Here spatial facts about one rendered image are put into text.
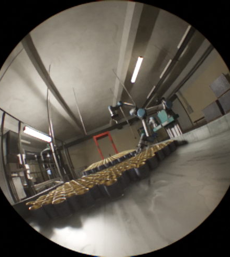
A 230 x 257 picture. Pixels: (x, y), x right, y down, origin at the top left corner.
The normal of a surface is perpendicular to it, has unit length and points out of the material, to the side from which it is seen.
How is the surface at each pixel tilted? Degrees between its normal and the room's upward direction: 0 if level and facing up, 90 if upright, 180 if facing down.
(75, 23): 180
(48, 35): 180
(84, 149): 90
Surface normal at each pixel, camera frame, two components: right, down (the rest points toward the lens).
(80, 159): 0.08, -0.30
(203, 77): -0.91, 0.36
